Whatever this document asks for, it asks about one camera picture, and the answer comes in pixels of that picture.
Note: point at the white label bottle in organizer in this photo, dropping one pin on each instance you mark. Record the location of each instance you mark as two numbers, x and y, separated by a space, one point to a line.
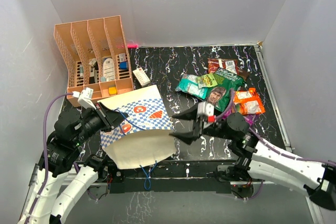
109 69

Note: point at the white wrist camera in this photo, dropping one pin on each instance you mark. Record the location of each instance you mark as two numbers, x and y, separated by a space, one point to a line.
85 98
205 111

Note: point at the purple snack bag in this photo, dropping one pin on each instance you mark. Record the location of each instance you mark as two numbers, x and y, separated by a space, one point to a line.
249 118

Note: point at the yellow green snack packet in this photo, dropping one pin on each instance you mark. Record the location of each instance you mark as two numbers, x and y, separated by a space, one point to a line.
206 81

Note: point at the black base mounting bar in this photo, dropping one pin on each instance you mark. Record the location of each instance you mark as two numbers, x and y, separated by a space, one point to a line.
180 176

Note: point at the blue checkered paper bag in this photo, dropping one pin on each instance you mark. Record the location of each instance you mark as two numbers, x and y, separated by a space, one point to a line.
142 140

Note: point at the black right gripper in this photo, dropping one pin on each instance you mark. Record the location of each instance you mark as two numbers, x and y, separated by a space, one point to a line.
188 137

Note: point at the red doritos bag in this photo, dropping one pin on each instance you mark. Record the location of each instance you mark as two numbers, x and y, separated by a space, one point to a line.
228 64

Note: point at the blue item in organizer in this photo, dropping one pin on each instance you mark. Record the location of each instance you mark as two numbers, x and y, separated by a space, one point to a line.
124 65

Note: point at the teal foxs candy bag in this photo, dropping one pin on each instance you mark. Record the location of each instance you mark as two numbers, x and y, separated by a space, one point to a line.
188 84

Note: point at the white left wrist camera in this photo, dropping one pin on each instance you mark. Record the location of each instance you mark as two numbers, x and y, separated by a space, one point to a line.
85 98

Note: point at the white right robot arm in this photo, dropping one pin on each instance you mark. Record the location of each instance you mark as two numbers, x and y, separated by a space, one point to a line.
258 159

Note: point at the orange plastic file organizer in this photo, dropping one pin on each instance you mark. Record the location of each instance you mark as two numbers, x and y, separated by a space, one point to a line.
88 43

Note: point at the green snack bag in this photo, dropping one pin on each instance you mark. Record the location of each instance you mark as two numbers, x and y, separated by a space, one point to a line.
219 96

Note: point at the small white red box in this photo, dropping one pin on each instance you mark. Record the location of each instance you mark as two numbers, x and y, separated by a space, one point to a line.
141 77

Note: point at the white tube in organizer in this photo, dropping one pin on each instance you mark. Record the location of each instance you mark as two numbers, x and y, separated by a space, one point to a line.
81 71

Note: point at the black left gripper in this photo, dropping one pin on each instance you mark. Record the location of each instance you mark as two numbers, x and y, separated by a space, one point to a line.
110 118

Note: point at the orange snack packet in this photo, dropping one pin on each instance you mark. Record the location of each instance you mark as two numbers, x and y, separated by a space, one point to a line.
248 102

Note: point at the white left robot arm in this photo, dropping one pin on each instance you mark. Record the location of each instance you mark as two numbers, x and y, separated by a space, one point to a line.
61 150

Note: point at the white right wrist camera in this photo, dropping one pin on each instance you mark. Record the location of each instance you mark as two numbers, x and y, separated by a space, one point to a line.
205 111

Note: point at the yellow object in organizer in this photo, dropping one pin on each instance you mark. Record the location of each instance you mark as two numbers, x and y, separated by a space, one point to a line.
112 90

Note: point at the brown kettle chips bag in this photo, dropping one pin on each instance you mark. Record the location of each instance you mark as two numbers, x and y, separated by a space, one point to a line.
242 73

